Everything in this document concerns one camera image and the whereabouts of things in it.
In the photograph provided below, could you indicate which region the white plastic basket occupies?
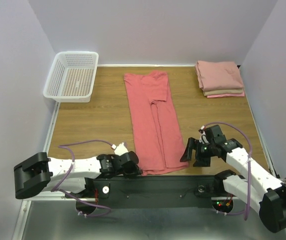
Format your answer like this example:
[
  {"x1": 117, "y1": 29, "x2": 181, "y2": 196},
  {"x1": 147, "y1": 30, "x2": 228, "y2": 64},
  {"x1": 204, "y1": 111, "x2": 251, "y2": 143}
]
[{"x1": 43, "y1": 51, "x2": 99, "y2": 103}]

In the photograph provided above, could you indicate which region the pink folded shirt bottom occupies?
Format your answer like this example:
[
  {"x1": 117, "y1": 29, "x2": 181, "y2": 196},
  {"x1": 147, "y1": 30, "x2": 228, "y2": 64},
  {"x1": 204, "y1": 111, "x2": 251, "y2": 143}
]
[{"x1": 207, "y1": 92, "x2": 245, "y2": 99}]

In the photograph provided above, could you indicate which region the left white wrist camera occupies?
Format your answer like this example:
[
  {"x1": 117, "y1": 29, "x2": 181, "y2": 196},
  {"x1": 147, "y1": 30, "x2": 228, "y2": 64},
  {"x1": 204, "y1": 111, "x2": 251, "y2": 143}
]
[{"x1": 111, "y1": 142, "x2": 128, "y2": 156}]

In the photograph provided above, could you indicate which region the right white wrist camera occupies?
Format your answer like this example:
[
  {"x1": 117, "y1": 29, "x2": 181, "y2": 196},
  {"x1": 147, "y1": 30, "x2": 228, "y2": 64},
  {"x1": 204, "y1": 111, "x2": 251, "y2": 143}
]
[{"x1": 199, "y1": 125, "x2": 209, "y2": 144}]

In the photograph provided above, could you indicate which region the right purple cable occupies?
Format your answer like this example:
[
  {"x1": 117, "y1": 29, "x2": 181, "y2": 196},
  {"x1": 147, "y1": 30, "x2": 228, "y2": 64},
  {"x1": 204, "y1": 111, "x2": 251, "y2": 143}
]
[{"x1": 202, "y1": 121, "x2": 253, "y2": 221}]

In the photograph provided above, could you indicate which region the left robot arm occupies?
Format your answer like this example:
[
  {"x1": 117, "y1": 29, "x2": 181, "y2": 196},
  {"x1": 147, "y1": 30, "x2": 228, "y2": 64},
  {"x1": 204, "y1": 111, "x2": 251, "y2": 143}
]
[{"x1": 13, "y1": 151, "x2": 142, "y2": 200}]

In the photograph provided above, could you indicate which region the aluminium frame rail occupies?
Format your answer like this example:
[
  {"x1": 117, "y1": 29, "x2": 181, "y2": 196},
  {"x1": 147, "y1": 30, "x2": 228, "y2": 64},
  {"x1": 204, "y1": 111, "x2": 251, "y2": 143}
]
[{"x1": 22, "y1": 104, "x2": 286, "y2": 232}]

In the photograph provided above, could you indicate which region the pink folded shirt top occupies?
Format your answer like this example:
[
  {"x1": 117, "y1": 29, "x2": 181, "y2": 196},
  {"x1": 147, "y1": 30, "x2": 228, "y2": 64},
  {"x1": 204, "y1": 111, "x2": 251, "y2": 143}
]
[{"x1": 195, "y1": 60, "x2": 244, "y2": 92}]

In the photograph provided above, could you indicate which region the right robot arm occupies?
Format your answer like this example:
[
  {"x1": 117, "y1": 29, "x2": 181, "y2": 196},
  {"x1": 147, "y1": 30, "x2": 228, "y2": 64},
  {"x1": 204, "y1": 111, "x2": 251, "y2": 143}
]
[{"x1": 181, "y1": 122, "x2": 286, "y2": 233}]

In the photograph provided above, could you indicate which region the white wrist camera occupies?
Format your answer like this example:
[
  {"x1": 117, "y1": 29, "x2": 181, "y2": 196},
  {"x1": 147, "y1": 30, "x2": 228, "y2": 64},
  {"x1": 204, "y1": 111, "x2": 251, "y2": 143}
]
[
  {"x1": 199, "y1": 125, "x2": 209, "y2": 144},
  {"x1": 111, "y1": 142, "x2": 128, "y2": 156}
]

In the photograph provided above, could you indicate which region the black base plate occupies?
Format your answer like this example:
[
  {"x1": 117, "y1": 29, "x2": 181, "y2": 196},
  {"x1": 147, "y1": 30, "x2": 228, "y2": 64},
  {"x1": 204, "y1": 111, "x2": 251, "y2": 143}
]
[{"x1": 77, "y1": 175, "x2": 227, "y2": 210}]

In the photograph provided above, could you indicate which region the pink folded shirt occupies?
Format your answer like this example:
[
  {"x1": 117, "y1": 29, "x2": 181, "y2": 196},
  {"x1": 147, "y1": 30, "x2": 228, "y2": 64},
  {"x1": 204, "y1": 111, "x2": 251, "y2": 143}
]
[
  {"x1": 207, "y1": 92, "x2": 245, "y2": 99},
  {"x1": 195, "y1": 60, "x2": 244, "y2": 92}
]

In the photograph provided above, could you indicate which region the red t shirt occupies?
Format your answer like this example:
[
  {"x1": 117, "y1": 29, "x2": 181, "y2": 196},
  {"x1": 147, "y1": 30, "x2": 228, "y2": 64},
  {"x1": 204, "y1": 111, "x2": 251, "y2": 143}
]
[{"x1": 124, "y1": 71, "x2": 188, "y2": 175}]

